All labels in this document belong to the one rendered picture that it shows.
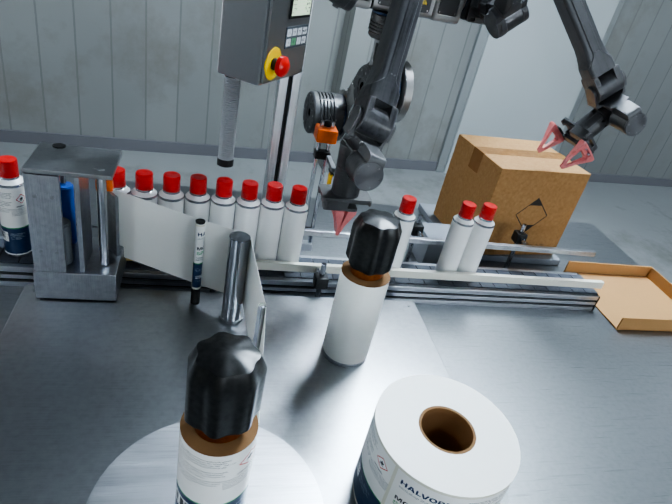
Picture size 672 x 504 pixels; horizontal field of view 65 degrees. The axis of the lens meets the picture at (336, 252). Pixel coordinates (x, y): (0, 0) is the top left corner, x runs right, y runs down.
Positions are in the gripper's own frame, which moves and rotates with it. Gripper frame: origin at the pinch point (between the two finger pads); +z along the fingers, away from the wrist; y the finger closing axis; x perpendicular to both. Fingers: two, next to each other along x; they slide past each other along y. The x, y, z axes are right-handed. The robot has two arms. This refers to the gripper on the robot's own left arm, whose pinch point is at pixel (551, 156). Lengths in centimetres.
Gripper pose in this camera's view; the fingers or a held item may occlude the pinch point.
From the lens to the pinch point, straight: 148.4
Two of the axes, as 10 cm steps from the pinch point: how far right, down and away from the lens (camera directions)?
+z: -7.4, 6.4, 1.9
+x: 6.0, 5.2, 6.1
